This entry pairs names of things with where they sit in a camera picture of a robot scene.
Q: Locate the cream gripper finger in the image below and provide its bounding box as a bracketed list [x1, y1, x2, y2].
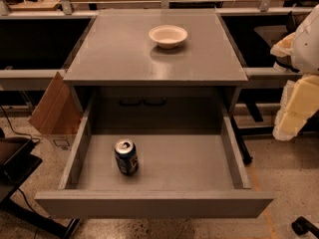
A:
[270, 33, 295, 58]
[272, 75, 319, 140]

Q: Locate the blue pepsi can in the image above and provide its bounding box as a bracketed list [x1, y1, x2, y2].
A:
[115, 138, 139, 175]

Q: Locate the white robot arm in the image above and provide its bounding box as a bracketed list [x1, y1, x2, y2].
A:
[270, 5, 319, 140]

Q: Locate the grey open top drawer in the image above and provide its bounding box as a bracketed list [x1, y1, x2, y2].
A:
[36, 97, 273, 218]

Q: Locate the grey cabinet counter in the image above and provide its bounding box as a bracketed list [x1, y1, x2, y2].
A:
[64, 9, 247, 112]

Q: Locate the white paper bowl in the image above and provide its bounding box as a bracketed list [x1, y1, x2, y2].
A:
[149, 25, 187, 49]

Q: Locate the black caster wheel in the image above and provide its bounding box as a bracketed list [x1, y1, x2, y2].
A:
[291, 216, 319, 239]

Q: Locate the brown cardboard box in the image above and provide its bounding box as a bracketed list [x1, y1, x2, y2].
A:
[29, 73, 81, 150]

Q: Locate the black chair at left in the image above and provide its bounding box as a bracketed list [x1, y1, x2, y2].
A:
[0, 132, 79, 239]

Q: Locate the black floor cable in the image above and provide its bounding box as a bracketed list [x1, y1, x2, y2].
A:
[0, 105, 41, 144]

